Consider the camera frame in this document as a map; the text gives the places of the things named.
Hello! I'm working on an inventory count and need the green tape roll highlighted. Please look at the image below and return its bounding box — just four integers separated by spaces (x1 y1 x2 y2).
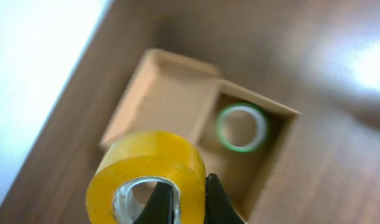
216 103 269 152

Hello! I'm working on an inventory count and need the cardboard box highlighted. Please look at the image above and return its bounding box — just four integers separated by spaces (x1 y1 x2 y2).
100 49 298 223

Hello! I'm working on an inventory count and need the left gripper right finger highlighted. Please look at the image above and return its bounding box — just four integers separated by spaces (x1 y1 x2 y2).
204 173 244 224

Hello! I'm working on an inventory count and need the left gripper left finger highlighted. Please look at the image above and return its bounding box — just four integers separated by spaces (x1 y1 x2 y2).
133 182 174 224

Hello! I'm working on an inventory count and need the small yellow tape roll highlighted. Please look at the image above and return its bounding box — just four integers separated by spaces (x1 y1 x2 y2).
85 131 206 224

